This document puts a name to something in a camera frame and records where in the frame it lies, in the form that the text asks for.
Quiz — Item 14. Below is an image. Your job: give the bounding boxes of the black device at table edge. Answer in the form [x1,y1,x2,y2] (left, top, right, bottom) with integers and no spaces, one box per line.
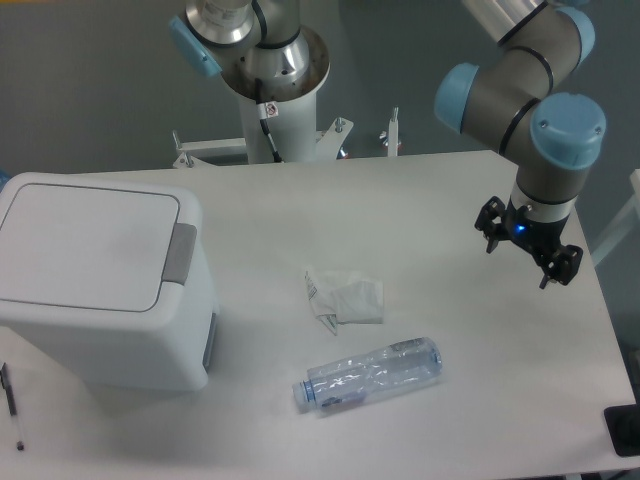
[604,404,639,457]

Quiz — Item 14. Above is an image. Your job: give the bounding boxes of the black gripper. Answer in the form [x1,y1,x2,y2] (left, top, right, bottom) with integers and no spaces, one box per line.
[474,193,583,289]

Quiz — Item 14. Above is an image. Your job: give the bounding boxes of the white frame at right edge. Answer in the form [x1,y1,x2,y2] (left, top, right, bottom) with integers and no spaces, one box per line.
[591,169,639,267]

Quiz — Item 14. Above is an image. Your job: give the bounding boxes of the crushed clear plastic bottle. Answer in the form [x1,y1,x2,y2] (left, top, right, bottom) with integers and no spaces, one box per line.
[292,337,443,414]

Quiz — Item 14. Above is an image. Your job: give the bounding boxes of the crumpled white paper wrapper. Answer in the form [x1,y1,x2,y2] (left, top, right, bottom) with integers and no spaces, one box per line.
[304,267,384,336]

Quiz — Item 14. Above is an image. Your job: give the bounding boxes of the black pen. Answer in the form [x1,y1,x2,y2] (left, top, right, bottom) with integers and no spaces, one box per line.
[1,362,25,452]

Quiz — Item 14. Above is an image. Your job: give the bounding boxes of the white bracket with bolt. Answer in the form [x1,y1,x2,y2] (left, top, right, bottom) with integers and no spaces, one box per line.
[379,106,402,157]

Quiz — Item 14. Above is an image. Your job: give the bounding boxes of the grey lid push button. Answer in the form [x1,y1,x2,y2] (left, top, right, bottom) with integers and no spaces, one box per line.
[162,223,197,285]

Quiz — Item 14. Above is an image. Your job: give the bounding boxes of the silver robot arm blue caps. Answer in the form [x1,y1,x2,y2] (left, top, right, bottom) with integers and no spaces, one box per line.
[169,1,606,285]

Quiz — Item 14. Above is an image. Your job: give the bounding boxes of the white trash can lid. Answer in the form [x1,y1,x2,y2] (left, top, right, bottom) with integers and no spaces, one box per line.
[1,183,179,312]

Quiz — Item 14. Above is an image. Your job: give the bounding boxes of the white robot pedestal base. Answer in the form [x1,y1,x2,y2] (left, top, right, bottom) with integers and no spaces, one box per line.
[172,29,354,169]

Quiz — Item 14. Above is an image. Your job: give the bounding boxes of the white trash can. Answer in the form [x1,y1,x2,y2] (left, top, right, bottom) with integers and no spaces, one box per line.
[1,173,220,391]

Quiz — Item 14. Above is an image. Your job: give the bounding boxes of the black cable on pedestal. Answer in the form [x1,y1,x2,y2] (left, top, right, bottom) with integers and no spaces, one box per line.
[252,77,285,164]

